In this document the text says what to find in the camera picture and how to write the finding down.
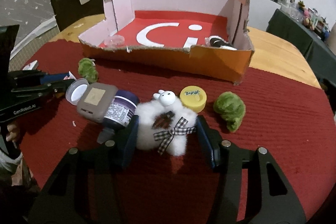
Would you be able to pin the dark blue bottle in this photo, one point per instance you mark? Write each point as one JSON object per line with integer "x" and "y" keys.
{"x": 120, "y": 108}

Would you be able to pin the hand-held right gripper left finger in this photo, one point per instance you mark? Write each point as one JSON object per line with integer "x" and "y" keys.
{"x": 130, "y": 140}

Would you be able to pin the red tablecloth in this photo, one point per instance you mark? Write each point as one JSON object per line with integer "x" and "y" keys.
{"x": 262, "y": 148}

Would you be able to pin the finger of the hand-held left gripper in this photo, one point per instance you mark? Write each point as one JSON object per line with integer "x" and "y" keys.
{"x": 52, "y": 87}
{"x": 55, "y": 77}

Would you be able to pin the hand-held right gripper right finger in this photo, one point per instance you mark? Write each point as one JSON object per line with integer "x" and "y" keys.
{"x": 207, "y": 140}

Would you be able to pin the yellow small block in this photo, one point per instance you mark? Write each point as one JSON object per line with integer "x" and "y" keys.
{"x": 193, "y": 99}

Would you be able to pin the small green plush toy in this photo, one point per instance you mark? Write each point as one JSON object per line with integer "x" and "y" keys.
{"x": 88, "y": 70}

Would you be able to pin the white sheep plush toy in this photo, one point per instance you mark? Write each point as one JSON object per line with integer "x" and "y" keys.
{"x": 155, "y": 111}

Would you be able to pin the person's left forearm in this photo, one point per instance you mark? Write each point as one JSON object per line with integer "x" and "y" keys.
{"x": 10, "y": 161}

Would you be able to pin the black and white tube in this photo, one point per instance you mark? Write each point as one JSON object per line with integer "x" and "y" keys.
{"x": 219, "y": 43}

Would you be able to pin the dark green covered side table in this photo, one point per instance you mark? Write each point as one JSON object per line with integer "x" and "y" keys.
{"x": 288, "y": 27}

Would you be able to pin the cluster of small bottles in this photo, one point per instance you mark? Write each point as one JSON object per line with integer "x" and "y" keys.
{"x": 311, "y": 15}

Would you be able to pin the person's left hand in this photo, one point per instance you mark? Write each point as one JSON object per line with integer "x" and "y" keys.
{"x": 11, "y": 132}

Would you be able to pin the white and red card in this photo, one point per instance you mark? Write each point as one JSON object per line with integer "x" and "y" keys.
{"x": 31, "y": 65}

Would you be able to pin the clear plastic container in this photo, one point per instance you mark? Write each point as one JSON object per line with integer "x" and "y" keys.
{"x": 114, "y": 41}

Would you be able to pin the large green plush toy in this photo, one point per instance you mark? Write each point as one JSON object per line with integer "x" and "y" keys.
{"x": 228, "y": 107}

